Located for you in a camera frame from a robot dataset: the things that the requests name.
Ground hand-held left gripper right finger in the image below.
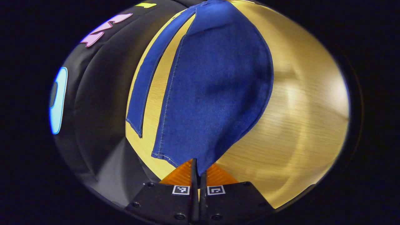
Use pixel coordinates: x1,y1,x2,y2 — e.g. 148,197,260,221
199,162,275,224

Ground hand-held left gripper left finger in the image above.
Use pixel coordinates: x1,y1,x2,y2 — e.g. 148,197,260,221
125,159,199,224

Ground blue denim jeans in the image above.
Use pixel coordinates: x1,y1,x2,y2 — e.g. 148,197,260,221
126,0,274,175

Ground black backdrop cloth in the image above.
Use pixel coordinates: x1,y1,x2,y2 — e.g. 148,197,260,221
50,0,200,208

